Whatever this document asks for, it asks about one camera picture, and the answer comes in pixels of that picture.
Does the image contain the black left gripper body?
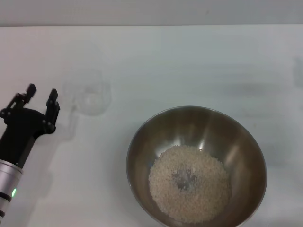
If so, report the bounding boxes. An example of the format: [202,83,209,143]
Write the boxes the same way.
[0,107,56,170]

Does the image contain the clear plastic measuring cup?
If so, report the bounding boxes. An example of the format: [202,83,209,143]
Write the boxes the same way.
[62,69,112,117]

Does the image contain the stainless steel mixing bowl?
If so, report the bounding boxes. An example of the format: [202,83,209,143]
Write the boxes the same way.
[126,105,268,227]

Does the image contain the white rice grains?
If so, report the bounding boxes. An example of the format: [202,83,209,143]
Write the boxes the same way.
[148,145,232,224]

